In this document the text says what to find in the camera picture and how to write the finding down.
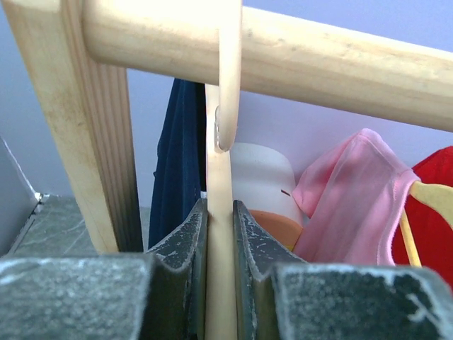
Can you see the pink t shirt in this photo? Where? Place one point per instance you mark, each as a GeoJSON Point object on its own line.
{"type": "Point", "coordinates": [354, 196]}

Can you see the cream plastic hanger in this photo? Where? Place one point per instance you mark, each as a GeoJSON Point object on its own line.
{"type": "Point", "coordinates": [222, 109]}

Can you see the red t shirt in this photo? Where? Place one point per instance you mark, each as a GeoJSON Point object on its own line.
{"type": "Point", "coordinates": [431, 233]}

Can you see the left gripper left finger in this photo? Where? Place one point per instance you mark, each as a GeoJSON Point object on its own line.
{"type": "Point", "coordinates": [159, 294]}

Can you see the white striped drawer cabinet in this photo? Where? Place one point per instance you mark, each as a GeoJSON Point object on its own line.
{"type": "Point", "coordinates": [263, 179]}

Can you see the yellow wooden hanger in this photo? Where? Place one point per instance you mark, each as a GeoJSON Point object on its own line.
{"type": "Point", "coordinates": [436, 196]}

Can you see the wooden clothes rack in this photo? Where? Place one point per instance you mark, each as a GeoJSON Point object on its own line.
{"type": "Point", "coordinates": [77, 54]}

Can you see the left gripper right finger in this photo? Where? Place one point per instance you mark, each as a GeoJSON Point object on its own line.
{"type": "Point", "coordinates": [281, 296]}

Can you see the navy blue t shirt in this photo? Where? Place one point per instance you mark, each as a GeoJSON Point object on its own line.
{"type": "Point", "coordinates": [180, 175]}

